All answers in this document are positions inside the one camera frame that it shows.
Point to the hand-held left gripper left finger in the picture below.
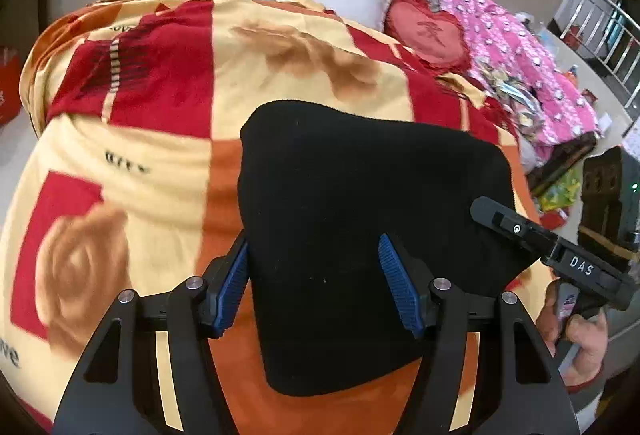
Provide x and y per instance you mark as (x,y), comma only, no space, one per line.
(232,295)

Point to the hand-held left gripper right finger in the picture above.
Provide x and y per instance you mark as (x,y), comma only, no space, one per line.
(400,295)

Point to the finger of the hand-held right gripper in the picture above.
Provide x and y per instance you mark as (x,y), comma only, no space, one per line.
(510,225)

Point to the black pants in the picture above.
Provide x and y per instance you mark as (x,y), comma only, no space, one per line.
(350,175)

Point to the person's right forearm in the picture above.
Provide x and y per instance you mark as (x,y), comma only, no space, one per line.
(586,385)

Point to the person's right hand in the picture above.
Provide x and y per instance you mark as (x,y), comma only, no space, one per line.
(586,337)

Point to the green yellow packaging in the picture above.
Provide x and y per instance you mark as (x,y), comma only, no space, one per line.
(560,190)

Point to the colourful patterned cloth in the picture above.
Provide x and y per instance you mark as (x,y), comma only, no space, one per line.
(510,100)

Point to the red yellow printed blanket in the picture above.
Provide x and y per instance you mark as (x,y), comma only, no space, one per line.
(150,140)

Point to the pink printed quilt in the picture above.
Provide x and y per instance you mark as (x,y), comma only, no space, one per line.
(505,45)

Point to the red heart pillow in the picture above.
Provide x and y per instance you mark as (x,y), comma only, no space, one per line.
(425,30)

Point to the metal railing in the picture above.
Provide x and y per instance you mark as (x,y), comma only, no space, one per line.
(600,30)

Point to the red shopping bag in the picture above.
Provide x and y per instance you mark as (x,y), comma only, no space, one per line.
(7,85)

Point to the dark wooden table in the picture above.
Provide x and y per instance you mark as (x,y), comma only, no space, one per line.
(25,5)

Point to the dark wooden bed frame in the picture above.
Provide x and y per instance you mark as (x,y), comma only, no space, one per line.
(565,155)

